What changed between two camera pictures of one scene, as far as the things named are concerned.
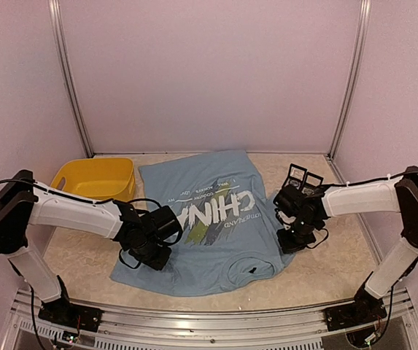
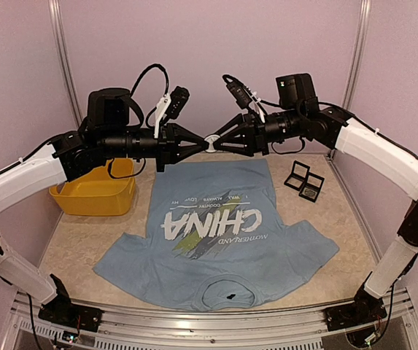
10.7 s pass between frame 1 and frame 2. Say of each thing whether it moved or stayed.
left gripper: moved
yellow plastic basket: stayed
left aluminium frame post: stayed
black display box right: stayed
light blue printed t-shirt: moved
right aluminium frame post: stayed
